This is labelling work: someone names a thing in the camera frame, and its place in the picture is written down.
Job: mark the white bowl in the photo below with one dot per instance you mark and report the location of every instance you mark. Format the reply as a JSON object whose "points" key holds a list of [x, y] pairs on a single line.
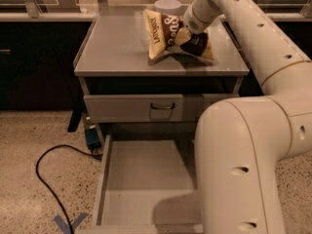
{"points": [[167, 6]]}

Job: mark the black drawer handle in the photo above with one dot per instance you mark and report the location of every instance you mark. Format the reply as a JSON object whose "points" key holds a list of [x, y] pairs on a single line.
{"points": [[158, 107]]}

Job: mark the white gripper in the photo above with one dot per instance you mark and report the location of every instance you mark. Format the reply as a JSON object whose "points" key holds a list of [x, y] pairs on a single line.
{"points": [[194, 22]]}

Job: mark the grey drawer cabinet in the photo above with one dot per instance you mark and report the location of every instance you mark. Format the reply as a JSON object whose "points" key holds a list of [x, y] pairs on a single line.
{"points": [[114, 61]]}

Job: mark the dark base cabinets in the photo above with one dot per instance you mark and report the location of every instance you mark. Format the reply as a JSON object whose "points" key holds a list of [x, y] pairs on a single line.
{"points": [[36, 64]]}

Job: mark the blue power box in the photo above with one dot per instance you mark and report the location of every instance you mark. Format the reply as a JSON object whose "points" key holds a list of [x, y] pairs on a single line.
{"points": [[92, 139]]}

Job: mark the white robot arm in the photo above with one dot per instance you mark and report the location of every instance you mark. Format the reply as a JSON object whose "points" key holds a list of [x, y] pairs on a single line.
{"points": [[239, 141]]}

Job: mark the blue tape cross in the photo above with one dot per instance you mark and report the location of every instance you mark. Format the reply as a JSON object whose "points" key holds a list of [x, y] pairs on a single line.
{"points": [[69, 228]]}

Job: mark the grey top drawer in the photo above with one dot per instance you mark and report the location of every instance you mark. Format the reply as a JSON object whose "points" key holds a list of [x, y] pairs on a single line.
{"points": [[136, 108]]}

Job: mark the open grey middle drawer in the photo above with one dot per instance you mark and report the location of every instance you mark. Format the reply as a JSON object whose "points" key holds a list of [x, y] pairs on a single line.
{"points": [[147, 187]]}

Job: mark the brown chip bag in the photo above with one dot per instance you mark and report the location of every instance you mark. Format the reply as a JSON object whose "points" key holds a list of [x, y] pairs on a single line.
{"points": [[161, 30]]}

